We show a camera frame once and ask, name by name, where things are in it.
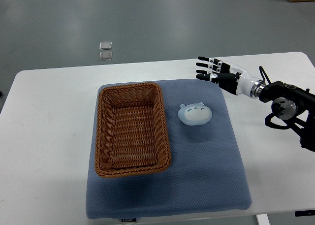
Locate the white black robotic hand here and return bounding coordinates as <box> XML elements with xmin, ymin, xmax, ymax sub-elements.
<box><xmin>196</xmin><ymin>56</ymin><xmax>266</xmax><ymax>99</ymax></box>

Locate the light blue plush toy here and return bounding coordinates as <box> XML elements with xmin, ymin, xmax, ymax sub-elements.
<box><xmin>178</xmin><ymin>102</ymin><xmax>212</xmax><ymax>126</ymax></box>

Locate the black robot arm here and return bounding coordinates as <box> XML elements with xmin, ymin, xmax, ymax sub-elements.
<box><xmin>256</xmin><ymin>66</ymin><xmax>315</xmax><ymax>152</ymax></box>

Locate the brown wicker basket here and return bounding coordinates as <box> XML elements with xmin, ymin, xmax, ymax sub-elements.
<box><xmin>94</xmin><ymin>82</ymin><xmax>171</xmax><ymax>178</ymax></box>

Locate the blue padded mat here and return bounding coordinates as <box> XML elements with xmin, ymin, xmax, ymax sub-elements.
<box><xmin>86</xmin><ymin>79</ymin><xmax>252</xmax><ymax>219</ymax></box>

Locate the upper metal floor plate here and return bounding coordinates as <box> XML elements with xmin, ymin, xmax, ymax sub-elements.
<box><xmin>99</xmin><ymin>41</ymin><xmax>112</xmax><ymax>50</ymax></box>

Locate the white table leg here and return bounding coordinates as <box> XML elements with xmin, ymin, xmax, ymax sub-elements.
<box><xmin>256</xmin><ymin>214</ymin><xmax>270</xmax><ymax>225</ymax></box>

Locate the black table control panel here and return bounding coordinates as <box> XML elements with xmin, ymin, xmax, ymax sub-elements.
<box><xmin>294</xmin><ymin>210</ymin><xmax>315</xmax><ymax>217</ymax></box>

